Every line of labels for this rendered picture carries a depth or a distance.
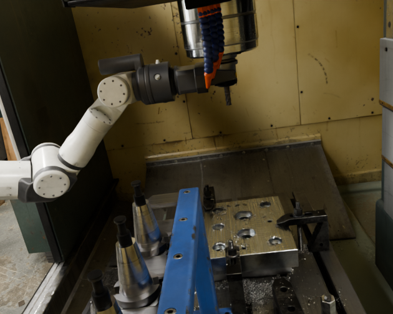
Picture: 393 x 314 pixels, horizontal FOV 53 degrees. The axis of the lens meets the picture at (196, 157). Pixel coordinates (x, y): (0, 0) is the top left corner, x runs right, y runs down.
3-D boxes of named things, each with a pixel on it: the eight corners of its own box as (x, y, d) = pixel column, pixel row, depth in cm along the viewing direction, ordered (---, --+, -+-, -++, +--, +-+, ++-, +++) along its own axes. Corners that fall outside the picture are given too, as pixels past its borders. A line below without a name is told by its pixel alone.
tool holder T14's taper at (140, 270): (154, 291, 50) (143, 247, 48) (120, 300, 50) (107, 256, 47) (151, 271, 54) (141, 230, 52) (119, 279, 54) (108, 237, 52)
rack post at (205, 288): (188, 331, 86) (164, 213, 76) (189, 314, 91) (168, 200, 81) (233, 327, 85) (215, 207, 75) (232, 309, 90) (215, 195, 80)
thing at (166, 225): (133, 242, 66) (131, 237, 66) (138, 225, 71) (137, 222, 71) (173, 237, 65) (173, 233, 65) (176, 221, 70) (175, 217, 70)
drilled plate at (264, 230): (205, 276, 97) (202, 259, 95) (206, 218, 124) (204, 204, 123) (299, 266, 95) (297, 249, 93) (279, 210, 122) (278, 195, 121)
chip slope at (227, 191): (130, 288, 148) (115, 229, 139) (155, 206, 211) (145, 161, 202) (372, 264, 140) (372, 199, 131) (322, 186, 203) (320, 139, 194)
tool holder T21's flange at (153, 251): (166, 264, 60) (163, 250, 59) (128, 266, 61) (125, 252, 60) (173, 241, 66) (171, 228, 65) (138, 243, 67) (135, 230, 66)
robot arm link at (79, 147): (113, 142, 89) (70, 204, 94) (105, 121, 97) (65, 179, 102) (70, 123, 82) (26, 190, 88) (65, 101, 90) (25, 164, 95)
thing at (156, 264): (118, 284, 56) (116, 280, 55) (126, 261, 61) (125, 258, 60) (166, 280, 55) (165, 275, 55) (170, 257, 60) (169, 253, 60)
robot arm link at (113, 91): (153, 108, 83) (101, 114, 84) (160, 99, 93) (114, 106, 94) (144, 53, 80) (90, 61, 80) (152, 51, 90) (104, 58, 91)
